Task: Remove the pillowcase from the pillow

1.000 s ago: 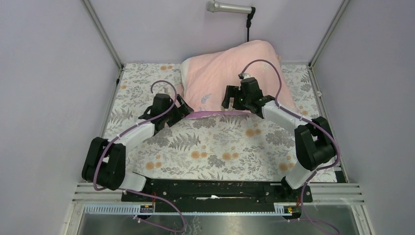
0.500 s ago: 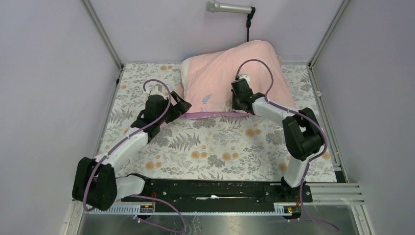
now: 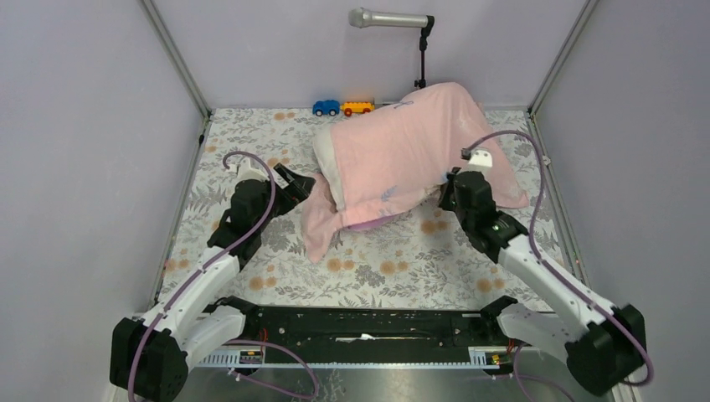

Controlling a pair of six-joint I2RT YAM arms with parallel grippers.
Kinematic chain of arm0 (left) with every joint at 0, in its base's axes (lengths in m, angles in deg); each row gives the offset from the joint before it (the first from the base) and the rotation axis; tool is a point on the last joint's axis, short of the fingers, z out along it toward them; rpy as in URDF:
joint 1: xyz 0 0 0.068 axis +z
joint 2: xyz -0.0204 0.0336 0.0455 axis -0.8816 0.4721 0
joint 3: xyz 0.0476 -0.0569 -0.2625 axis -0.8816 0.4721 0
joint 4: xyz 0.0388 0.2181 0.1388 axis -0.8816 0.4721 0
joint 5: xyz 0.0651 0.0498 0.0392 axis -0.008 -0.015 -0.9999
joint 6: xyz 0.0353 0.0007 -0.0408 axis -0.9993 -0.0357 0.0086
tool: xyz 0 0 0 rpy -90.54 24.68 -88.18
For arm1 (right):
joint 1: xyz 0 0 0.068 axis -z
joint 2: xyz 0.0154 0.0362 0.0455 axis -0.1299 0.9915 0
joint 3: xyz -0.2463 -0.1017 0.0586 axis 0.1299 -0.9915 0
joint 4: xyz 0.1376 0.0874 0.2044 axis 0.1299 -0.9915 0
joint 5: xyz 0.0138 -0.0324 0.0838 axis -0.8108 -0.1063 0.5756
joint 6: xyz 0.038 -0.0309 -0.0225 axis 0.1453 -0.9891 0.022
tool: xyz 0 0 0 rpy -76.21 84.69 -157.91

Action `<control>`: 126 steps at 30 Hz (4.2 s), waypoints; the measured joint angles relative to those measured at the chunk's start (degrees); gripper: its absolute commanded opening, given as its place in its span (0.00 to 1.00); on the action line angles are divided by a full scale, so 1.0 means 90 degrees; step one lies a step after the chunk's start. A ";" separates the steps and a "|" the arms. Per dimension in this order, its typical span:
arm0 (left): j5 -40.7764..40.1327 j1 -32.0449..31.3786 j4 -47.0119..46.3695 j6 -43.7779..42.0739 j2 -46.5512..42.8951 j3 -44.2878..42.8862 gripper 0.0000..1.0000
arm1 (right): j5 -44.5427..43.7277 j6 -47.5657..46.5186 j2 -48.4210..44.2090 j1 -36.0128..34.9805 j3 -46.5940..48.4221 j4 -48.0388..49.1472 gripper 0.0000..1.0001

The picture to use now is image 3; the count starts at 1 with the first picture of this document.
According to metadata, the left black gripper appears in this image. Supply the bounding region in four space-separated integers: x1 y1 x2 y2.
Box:
255 163 314 233

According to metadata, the pink purple Elsa pillowcase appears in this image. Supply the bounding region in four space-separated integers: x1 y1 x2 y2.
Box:
301 82 531 265

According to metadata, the white pillow yellow edge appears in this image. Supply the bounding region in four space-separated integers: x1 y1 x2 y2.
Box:
313 125 345 211

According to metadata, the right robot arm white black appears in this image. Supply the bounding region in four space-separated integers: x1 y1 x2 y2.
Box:
440 148 648 396

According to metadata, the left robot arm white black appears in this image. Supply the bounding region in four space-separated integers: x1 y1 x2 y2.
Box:
109 162 316 401

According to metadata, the blue toy car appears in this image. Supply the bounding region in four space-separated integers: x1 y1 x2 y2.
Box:
311 100 341 116

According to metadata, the orange yellow toy wagon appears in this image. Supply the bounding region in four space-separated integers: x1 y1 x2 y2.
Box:
340 101 375 117

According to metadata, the black microphone stand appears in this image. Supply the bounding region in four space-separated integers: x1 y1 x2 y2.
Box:
414 15 435 90

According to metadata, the silver microphone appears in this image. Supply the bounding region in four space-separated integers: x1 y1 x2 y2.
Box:
347 8 434 28

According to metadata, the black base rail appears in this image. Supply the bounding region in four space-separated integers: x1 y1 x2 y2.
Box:
205 296 521 368

